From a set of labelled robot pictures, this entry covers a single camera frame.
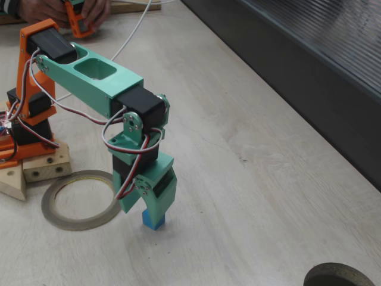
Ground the blue cube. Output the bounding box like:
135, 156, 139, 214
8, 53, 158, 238
142, 209, 166, 231

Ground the orange leader arm handle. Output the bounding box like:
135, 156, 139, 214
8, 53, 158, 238
63, 0, 96, 39

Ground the forearm in striped sleeve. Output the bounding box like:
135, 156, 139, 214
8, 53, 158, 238
0, 0, 21, 15

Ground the person's bare hand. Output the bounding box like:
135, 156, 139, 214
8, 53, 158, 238
19, 0, 113, 30

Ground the wooden base block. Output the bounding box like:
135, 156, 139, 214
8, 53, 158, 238
22, 142, 73, 183

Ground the pale wooden wedge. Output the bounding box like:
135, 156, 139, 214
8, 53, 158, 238
0, 162, 27, 202

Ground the grey frosted desk partition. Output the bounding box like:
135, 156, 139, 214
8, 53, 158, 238
181, 0, 381, 193

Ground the flat wooden plank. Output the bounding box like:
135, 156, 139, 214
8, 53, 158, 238
0, 0, 162, 26

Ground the grey ring of tape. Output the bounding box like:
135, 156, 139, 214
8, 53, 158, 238
40, 169, 123, 232

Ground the thin servo wire bundle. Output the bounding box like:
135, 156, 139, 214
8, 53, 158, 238
7, 50, 158, 200

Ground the thin white cable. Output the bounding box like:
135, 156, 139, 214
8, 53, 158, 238
55, 0, 176, 102

